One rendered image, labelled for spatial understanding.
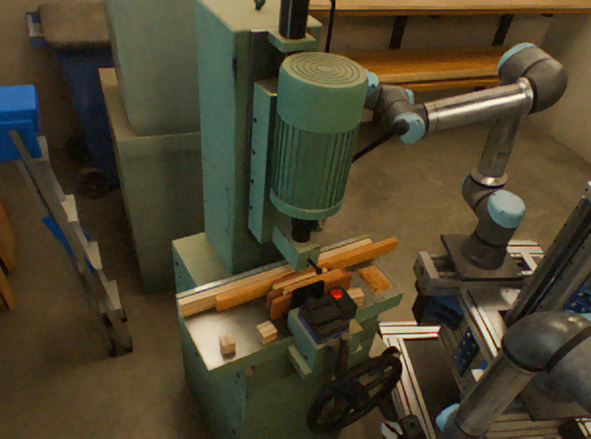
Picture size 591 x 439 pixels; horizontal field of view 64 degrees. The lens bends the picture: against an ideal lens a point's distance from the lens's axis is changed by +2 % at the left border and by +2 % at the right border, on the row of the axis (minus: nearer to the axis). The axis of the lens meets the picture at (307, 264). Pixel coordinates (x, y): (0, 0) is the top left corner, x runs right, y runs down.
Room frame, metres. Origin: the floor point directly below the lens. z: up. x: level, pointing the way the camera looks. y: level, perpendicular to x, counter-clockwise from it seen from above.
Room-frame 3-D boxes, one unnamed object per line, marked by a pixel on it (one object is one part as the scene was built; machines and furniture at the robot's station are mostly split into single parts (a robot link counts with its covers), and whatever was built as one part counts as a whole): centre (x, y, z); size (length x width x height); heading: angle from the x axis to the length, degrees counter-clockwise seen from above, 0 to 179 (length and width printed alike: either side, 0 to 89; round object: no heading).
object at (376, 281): (0.99, -0.20, 0.91); 0.10 x 0.07 x 0.02; 37
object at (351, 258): (0.97, -0.02, 0.92); 0.60 x 0.02 x 0.04; 127
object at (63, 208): (1.24, 0.89, 0.58); 0.27 x 0.25 x 1.16; 120
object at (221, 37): (1.16, 0.21, 1.16); 0.22 x 0.22 x 0.72; 37
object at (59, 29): (2.51, 1.28, 0.48); 0.64 x 0.54 x 0.97; 122
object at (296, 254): (0.94, 0.04, 1.03); 0.14 x 0.07 x 0.09; 37
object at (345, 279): (0.86, -0.03, 0.93); 0.25 x 0.01 x 0.07; 127
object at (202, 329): (0.83, -0.02, 0.87); 0.61 x 0.30 x 0.06; 127
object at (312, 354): (0.76, -0.07, 0.92); 0.15 x 0.13 x 0.09; 127
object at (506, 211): (1.30, -0.59, 0.98); 0.13 x 0.12 x 0.14; 16
